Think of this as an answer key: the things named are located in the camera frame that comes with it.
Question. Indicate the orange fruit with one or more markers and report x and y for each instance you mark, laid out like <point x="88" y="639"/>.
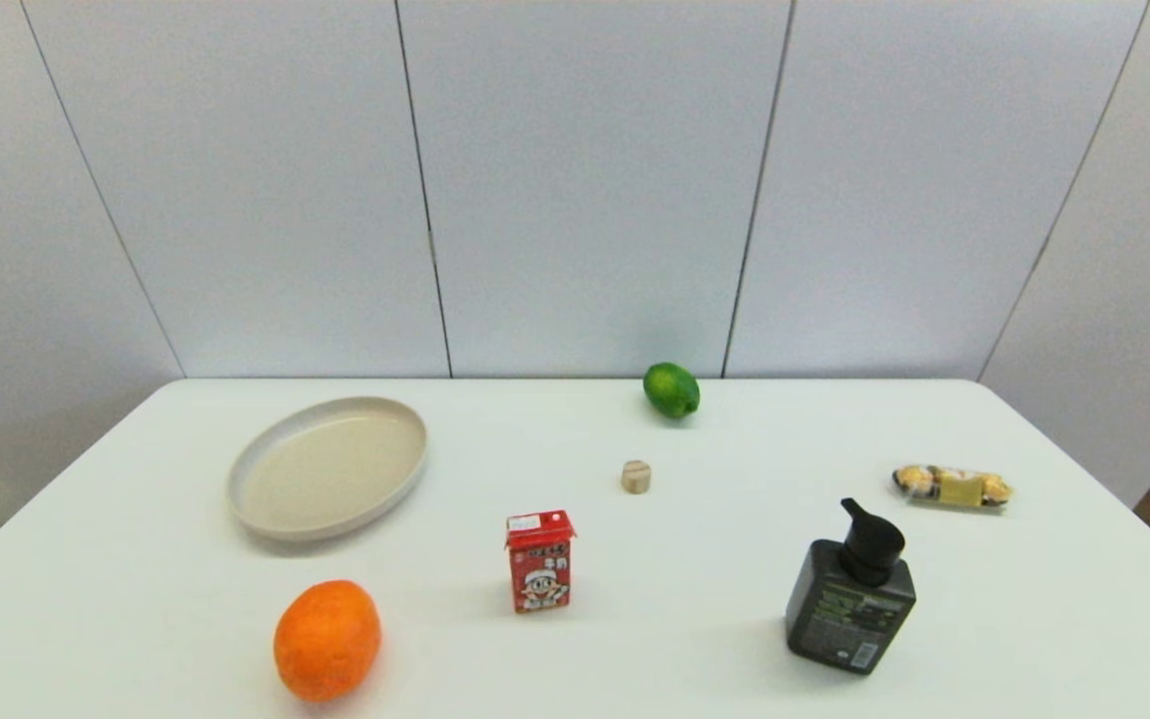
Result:
<point x="326" y="641"/>

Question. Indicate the green lime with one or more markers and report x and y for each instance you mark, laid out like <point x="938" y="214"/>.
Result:
<point x="672" y="390"/>

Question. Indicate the small wooden cylinder block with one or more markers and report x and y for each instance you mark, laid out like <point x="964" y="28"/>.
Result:
<point x="636" y="477"/>

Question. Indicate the red cartoon milk carton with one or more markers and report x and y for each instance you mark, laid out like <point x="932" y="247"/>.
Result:
<point x="540" y="569"/>

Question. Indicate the beige oval plate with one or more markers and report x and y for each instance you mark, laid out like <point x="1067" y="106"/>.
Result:
<point x="327" y="467"/>

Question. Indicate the black pump soap bottle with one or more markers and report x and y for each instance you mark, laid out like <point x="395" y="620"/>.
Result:
<point x="847" y="609"/>

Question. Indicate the gold chocolates clear pack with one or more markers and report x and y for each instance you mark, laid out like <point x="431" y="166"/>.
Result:
<point x="954" y="487"/>

